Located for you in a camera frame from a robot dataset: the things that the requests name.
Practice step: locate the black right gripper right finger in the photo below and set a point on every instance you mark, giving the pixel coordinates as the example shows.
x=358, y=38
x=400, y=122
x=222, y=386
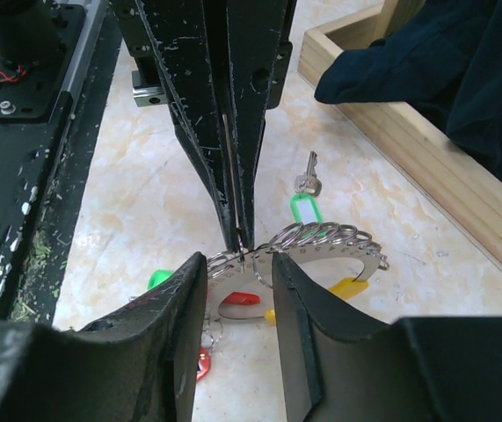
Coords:
x=340, y=364

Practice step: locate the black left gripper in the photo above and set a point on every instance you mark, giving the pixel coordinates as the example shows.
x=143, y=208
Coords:
x=202, y=50

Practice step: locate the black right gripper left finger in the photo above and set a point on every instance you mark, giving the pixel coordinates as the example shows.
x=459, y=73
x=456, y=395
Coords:
x=138, y=363

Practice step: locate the steel key organizer yellow handle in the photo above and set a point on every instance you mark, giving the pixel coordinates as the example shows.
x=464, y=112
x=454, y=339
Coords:
x=251, y=271

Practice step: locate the dark silver key pair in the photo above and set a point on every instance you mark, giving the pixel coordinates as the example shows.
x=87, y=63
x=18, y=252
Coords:
x=308, y=182

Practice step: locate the green key tag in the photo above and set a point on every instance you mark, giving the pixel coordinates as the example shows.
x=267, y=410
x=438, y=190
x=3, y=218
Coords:
x=158, y=277
x=304, y=209

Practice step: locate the silver key yellow tag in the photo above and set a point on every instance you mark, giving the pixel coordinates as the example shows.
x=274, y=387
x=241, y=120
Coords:
x=270, y=316

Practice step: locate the red key tag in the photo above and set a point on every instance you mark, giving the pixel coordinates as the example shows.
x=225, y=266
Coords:
x=242, y=299

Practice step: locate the wooden clothes rack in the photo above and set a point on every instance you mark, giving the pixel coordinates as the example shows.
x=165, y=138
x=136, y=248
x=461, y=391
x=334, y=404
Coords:
x=460, y=186

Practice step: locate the dark navy tank top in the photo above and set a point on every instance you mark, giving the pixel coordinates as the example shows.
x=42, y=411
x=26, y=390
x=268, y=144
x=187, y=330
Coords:
x=446, y=62

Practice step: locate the green key tag on ring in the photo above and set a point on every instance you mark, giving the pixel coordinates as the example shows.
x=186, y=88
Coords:
x=158, y=277

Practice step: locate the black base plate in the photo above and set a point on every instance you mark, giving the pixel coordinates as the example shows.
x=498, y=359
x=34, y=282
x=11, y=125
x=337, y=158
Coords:
x=57, y=60

